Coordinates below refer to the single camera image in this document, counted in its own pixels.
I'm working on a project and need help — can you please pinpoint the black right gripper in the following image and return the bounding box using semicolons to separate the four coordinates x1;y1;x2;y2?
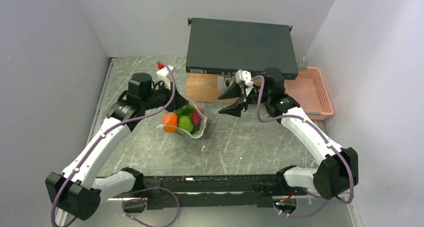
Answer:
217;78;271;118

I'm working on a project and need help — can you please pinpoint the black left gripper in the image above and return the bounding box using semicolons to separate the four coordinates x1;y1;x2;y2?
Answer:
142;80;189;113

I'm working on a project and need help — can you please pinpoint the orange fake fruit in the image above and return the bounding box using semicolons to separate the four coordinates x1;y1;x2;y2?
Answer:
162;112;179;133

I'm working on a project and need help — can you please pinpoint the polka dot zip top bag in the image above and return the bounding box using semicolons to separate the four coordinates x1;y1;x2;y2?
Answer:
156;98;208;139

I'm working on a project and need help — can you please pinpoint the green fake lime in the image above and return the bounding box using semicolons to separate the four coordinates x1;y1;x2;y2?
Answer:
177;116;194;133

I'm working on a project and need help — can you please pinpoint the purple fake sweet potato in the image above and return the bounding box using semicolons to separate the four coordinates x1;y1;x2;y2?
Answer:
191;109;202;126

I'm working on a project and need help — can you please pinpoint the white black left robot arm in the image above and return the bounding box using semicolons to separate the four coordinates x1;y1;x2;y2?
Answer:
45;68;188;226

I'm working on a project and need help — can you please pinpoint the green fake leafy vegetable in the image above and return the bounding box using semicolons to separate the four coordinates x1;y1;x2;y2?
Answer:
174;104;196;118

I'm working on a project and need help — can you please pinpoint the wooden board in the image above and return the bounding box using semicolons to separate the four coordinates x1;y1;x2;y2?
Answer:
185;72;261;104

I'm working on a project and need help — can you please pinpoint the pink plastic basket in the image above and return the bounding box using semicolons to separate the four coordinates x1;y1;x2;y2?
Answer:
284;67;334;121

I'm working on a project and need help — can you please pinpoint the grey metal bracket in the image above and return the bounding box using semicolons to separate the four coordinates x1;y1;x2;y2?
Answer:
217;75;235;92

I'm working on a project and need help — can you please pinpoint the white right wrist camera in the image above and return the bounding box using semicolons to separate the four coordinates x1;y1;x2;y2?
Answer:
235;69;254;88

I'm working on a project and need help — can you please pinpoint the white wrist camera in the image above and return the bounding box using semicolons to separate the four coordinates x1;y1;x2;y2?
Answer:
156;62;173;89
235;69;254;88

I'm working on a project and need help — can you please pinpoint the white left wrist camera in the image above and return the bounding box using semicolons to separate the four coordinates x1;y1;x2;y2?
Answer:
156;62;173;89

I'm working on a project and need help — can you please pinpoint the dark network switch box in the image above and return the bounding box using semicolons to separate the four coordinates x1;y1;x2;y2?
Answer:
185;17;299;80

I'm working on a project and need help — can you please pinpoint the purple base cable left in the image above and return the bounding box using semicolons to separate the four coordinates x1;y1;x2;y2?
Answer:
121;185;182;227

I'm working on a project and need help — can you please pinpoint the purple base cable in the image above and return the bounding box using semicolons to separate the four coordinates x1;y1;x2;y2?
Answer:
121;185;182;227
274;185;332;219

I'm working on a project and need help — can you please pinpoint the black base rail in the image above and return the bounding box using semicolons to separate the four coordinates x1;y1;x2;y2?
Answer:
110;173;307;210

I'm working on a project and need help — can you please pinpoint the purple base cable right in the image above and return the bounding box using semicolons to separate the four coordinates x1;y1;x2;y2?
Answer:
274;185;332;219

